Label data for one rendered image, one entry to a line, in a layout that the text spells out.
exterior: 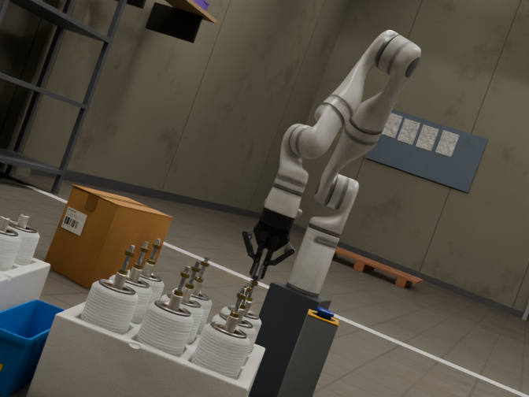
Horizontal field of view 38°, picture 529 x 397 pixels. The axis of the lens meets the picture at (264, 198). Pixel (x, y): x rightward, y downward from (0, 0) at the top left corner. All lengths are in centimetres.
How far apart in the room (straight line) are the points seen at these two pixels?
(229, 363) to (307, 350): 24
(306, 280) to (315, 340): 39
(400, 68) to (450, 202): 821
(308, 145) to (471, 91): 856
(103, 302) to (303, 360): 45
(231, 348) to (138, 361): 17
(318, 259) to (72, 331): 77
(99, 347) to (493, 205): 869
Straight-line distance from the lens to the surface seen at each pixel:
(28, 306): 177
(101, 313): 151
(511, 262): 990
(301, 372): 168
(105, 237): 260
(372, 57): 182
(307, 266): 202
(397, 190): 1008
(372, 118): 188
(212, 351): 147
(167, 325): 148
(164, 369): 147
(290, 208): 168
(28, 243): 182
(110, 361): 149
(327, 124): 170
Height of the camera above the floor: 56
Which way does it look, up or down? 2 degrees down
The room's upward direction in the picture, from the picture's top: 20 degrees clockwise
